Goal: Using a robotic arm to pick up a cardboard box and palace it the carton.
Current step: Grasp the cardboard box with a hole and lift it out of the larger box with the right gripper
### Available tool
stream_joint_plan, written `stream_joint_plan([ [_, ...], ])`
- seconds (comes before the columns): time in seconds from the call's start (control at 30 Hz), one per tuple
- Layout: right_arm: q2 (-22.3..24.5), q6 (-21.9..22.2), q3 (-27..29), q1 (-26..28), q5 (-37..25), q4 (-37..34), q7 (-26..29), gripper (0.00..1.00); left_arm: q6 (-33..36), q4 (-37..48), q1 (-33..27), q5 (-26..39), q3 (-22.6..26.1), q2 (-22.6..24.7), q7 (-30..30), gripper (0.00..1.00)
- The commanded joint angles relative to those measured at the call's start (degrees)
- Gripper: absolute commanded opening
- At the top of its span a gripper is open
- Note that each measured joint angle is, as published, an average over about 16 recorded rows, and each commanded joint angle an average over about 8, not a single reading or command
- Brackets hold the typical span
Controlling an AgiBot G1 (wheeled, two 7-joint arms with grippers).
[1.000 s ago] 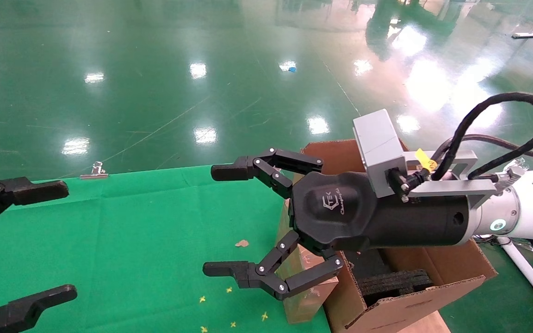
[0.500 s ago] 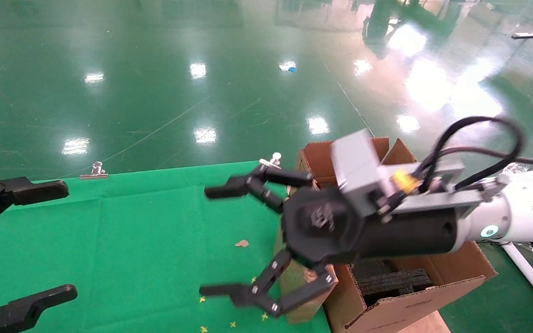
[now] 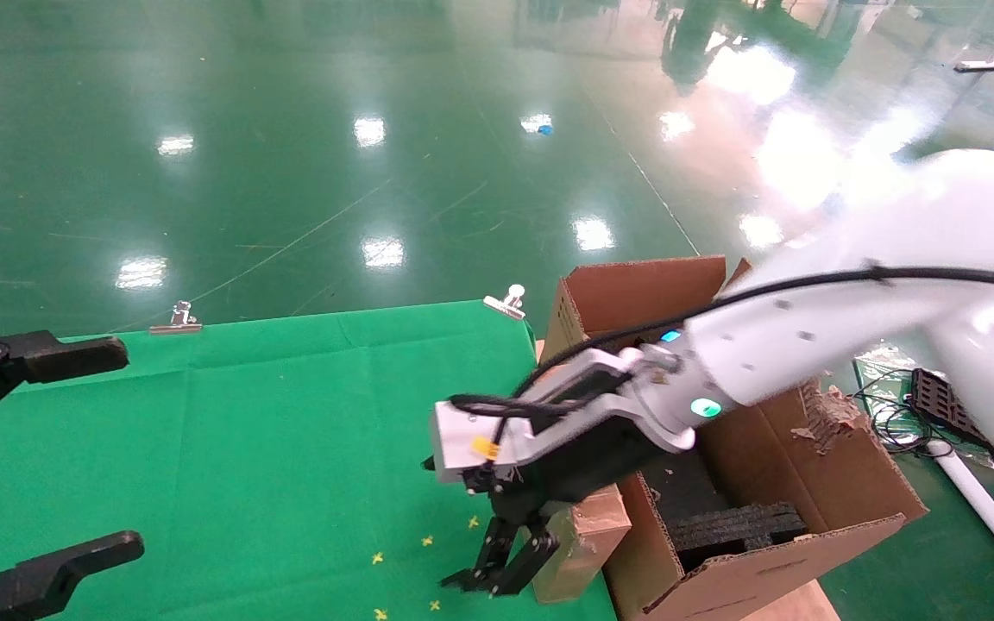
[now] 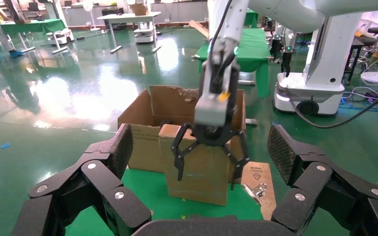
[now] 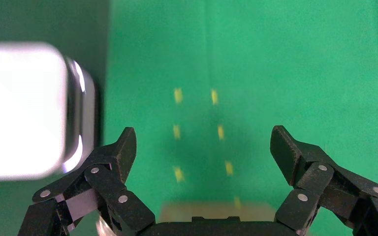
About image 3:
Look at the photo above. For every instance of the green table cloth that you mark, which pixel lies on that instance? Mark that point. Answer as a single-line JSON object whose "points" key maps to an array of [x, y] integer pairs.
{"points": [[247, 448]]}

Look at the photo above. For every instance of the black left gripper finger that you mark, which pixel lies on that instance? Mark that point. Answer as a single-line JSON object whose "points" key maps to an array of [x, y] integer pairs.
{"points": [[48, 569], [57, 356]]}

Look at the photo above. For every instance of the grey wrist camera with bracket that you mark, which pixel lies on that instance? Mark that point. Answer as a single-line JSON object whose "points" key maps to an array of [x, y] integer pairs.
{"points": [[462, 435]]}

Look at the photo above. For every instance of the clear plastic bag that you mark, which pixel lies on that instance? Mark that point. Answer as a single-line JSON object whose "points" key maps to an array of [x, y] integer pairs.
{"points": [[881, 358]]}

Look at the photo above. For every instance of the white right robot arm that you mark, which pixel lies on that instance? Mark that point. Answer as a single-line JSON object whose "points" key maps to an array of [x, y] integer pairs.
{"points": [[937, 241]]}

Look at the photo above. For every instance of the ribbed black foam block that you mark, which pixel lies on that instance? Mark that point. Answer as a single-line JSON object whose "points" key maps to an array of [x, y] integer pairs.
{"points": [[739, 530]]}

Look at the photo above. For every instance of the small brown cardboard box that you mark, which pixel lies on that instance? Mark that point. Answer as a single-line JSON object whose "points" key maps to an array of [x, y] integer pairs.
{"points": [[588, 535]]}

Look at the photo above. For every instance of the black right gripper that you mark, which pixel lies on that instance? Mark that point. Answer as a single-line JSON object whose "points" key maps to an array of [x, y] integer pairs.
{"points": [[583, 466]]}

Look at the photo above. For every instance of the metal binder clip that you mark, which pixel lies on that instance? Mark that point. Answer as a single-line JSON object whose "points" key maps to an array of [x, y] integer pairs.
{"points": [[507, 302], [178, 321]]}

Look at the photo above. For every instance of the white flat strip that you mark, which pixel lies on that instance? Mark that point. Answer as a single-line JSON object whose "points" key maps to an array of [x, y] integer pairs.
{"points": [[984, 65]]}

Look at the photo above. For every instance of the black foam base sheet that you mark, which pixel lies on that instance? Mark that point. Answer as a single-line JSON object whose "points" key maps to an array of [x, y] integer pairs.
{"points": [[678, 483]]}

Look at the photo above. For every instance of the large open cardboard carton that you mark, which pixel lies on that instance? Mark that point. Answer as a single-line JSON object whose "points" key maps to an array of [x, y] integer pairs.
{"points": [[851, 483]]}

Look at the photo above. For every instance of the white pipe frame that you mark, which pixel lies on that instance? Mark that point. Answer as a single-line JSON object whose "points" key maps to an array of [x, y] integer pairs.
{"points": [[980, 500]]}

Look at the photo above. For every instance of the black plastic grid tray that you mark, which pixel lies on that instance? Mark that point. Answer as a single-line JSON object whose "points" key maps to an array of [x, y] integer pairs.
{"points": [[937, 401]]}

